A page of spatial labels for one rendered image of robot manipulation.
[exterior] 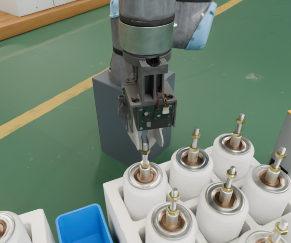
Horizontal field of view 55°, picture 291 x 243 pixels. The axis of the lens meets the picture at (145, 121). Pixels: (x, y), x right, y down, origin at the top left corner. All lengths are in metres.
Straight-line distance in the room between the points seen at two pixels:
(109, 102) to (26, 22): 1.42
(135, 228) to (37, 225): 0.20
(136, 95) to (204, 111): 0.83
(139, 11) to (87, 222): 0.56
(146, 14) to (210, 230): 0.42
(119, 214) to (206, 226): 0.19
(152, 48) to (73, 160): 0.70
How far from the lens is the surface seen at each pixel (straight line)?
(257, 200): 0.64
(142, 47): 0.38
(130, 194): 0.60
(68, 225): 0.77
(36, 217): 0.67
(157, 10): 0.37
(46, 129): 1.18
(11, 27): 2.12
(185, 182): 0.64
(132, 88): 0.44
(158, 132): 0.50
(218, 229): 0.59
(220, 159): 0.69
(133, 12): 0.37
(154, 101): 0.41
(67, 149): 1.06
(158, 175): 0.61
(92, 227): 0.80
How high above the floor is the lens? 0.71
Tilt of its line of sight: 38 degrees down
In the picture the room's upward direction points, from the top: straight up
